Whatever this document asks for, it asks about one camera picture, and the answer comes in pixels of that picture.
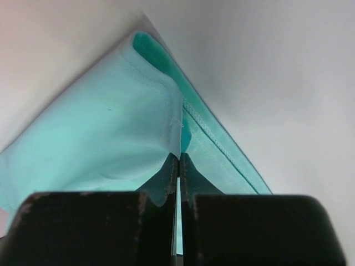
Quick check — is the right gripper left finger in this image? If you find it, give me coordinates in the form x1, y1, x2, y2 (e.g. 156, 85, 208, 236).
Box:
1, 155, 178, 265

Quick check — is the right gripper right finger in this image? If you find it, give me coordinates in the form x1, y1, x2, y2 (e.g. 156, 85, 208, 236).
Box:
180, 154, 347, 265

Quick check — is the mint green t shirt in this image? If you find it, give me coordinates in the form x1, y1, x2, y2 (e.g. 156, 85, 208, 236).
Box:
0, 30, 274, 255

